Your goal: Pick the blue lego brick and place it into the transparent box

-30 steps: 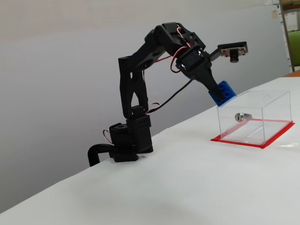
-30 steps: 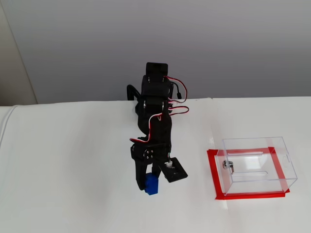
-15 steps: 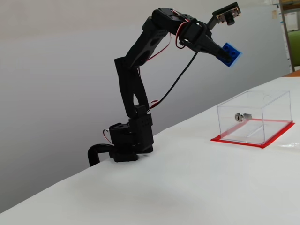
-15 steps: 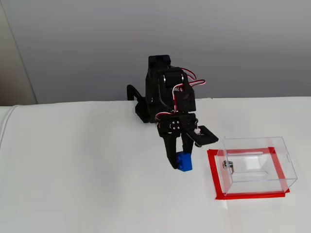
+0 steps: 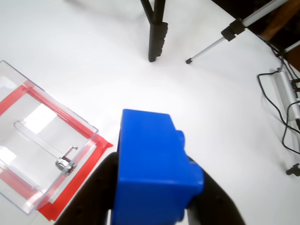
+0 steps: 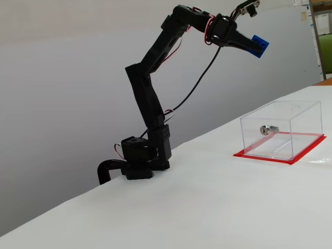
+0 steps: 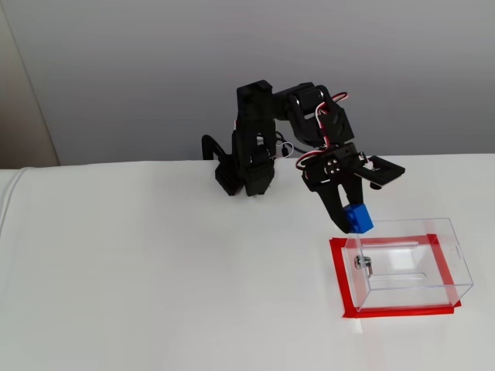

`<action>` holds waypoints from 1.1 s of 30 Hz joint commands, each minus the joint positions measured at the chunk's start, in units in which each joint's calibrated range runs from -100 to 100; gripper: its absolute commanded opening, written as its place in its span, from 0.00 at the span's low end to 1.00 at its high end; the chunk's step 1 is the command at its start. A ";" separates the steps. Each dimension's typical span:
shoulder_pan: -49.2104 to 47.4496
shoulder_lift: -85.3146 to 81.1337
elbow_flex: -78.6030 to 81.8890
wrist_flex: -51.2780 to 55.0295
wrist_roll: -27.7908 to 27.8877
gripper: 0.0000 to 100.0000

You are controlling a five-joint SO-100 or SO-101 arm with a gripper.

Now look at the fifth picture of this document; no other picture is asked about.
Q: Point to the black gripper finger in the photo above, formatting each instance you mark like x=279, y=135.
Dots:
x=218, y=211
x=93, y=192

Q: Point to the blue lego brick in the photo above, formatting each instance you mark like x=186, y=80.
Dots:
x=152, y=168

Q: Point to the transparent plastic box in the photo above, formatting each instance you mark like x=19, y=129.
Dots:
x=35, y=140

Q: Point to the silver lock cylinder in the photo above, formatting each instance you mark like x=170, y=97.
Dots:
x=65, y=165

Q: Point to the black rubber tripod foot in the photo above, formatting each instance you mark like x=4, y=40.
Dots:
x=293, y=170

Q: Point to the silver usb hub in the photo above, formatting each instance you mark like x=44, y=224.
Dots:
x=287, y=93

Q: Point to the silver tripod leg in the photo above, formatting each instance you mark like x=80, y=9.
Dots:
x=211, y=47
x=294, y=46

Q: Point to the black tripod leg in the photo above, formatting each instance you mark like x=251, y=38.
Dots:
x=157, y=39

